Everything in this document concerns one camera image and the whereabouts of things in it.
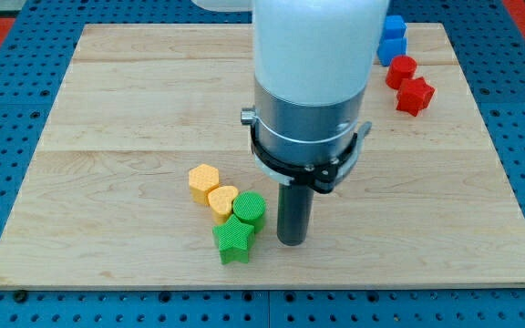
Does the green star block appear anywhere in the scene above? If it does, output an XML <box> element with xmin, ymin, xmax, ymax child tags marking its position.
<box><xmin>212</xmin><ymin>215</ymin><xmax>255</xmax><ymax>265</ymax></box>

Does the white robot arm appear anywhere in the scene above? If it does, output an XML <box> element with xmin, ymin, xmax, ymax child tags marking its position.
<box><xmin>193</xmin><ymin>0</ymin><xmax>389</xmax><ymax>193</ymax></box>

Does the yellow hexagon block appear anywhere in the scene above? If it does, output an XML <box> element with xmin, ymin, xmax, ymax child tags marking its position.
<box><xmin>189</xmin><ymin>164</ymin><xmax>220</xmax><ymax>206</ymax></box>

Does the red cylinder block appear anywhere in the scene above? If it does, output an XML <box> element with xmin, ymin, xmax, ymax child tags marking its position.
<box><xmin>386</xmin><ymin>55</ymin><xmax>417</xmax><ymax>89</ymax></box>

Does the red star block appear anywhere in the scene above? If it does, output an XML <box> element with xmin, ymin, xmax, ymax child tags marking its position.
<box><xmin>396</xmin><ymin>77</ymin><xmax>436</xmax><ymax>117</ymax></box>

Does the blue block front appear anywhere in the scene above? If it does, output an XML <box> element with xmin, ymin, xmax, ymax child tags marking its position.
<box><xmin>376</xmin><ymin>37</ymin><xmax>407</xmax><ymax>67</ymax></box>

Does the wooden board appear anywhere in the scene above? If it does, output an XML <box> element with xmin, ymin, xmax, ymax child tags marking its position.
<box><xmin>0</xmin><ymin>23</ymin><xmax>525</xmax><ymax>291</ymax></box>

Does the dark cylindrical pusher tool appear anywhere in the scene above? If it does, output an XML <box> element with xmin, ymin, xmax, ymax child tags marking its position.
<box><xmin>277</xmin><ymin>184</ymin><xmax>314</xmax><ymax>246</ymax></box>

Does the blue block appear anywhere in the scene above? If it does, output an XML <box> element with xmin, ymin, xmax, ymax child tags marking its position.
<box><xmin>382</xmin><ymin>15</ymin><xmax>407</xmax><ymax>40</ymax></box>
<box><xmin>376</xmin><ymin>37</ymin><xmax>407</xmax><ymax>67</ymax></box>

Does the yellow heart block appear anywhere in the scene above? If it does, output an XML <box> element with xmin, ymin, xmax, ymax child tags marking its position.
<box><xmin>208</xmin><ymin>186</ymin><xmax>239</xmax><ymax>225</ymax></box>

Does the blue block rear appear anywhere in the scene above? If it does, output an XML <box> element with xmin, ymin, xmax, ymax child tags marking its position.
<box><xmin>382</xmin><ymin>15</ymin><xmax>407</xmax><ymax>40</ymax></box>

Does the green cylinder block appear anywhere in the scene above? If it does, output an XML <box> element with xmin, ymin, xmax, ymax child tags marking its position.
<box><xmin>232</xmin><ymin>191</ymin><xmax>266</xmax><ymax>233</ymax></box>

